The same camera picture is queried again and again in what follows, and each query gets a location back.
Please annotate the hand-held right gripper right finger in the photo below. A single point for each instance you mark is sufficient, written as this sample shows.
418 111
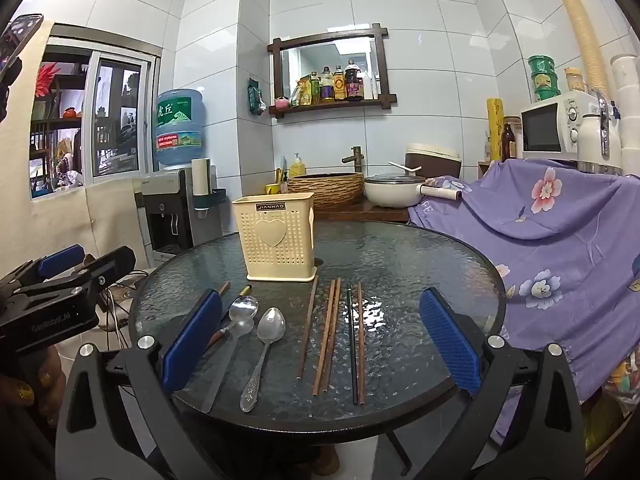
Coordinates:
450 342

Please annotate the yellow seasoning packet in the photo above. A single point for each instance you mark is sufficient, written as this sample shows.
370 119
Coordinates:
305 91

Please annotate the brown wooden chopstick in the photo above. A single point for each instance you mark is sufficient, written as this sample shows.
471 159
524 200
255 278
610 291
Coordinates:
225 288
332 335
307 327
360 345
325 337

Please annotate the cream perforated utensil holder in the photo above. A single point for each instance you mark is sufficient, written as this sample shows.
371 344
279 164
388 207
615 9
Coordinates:
272 255

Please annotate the glass jar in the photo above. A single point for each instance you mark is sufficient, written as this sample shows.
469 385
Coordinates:
575 81

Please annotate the wooden framed mirror shelf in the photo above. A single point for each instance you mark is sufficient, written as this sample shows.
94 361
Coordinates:
325 37

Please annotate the brown and white rice cooker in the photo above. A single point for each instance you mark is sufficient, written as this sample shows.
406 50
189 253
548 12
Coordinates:
435 160

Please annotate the stack of yellow paper cups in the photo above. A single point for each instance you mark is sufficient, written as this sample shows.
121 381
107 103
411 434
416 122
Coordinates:
585 35

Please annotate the wooden counter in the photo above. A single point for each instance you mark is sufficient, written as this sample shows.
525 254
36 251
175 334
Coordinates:
360 213

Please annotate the purple floral cloth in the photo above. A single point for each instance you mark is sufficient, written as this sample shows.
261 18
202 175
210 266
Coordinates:
550 260

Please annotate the brown glass bottle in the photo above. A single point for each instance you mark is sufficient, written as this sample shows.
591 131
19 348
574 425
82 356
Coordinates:
509 142

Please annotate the pink bowl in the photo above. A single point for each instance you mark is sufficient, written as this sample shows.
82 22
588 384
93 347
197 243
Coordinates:
281 104

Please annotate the dark soy sauce bottle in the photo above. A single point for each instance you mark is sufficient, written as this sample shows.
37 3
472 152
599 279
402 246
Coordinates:
353 82

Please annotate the smartphone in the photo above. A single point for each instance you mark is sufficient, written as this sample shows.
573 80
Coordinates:
20 30

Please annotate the bronze faucet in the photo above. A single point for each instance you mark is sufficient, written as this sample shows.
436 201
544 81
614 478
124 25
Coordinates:
356 160

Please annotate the sliding window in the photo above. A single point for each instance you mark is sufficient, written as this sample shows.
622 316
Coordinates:
115 110

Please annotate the plain black chopstick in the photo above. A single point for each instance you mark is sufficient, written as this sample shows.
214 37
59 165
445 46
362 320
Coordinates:
352 345

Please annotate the colourful plastic bag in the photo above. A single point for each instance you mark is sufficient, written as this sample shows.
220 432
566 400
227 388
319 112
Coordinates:
615 400

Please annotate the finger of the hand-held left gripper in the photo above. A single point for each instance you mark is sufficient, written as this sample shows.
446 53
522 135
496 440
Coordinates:
60 261
112 262

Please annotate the wicker basin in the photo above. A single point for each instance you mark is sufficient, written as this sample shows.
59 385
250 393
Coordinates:
325 190

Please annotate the blue water jug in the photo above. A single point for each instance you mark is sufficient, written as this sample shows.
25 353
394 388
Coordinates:
180 125

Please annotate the red flower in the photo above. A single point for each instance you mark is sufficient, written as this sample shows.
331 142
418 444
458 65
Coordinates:
47 80

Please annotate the green hanging packet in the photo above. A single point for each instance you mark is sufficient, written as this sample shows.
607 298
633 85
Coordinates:
256 96

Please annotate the white cup dispenser tube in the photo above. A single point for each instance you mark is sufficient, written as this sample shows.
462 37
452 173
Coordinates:
201 175

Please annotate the small white bottle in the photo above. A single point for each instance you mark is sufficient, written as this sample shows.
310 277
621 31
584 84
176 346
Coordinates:
487 149

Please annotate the white microwave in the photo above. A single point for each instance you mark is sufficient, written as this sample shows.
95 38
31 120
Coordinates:
542 127

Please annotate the yellow soap bottle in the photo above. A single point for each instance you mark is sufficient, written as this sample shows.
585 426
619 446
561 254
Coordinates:
298 167

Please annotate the green glass bottle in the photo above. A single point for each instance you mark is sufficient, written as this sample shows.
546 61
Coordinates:
315 89

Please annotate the amber sauce bottle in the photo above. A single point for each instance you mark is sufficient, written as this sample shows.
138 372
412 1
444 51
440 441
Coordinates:
339 84

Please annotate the stack of white cups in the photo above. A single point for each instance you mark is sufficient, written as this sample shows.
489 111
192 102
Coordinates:
627 105

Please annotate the white rice paddle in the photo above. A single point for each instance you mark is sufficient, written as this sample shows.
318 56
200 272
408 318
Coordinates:
400 165

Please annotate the yellow oil bottle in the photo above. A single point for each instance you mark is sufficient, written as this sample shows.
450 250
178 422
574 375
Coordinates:
327 85

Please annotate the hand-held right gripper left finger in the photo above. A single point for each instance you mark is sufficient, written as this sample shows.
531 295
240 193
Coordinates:
192 342

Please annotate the white plastic bottle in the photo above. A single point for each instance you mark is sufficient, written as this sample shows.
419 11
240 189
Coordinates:
375 86

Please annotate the person's left hand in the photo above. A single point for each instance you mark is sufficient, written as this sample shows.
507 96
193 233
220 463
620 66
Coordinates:
30 390

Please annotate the yellow cup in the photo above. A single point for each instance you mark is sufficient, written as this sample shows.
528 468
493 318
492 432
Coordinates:
272 189

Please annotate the white electric kettle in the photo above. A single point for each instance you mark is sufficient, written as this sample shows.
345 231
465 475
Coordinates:
595 135

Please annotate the grey water dispenser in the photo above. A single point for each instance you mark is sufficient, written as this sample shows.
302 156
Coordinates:
165 220

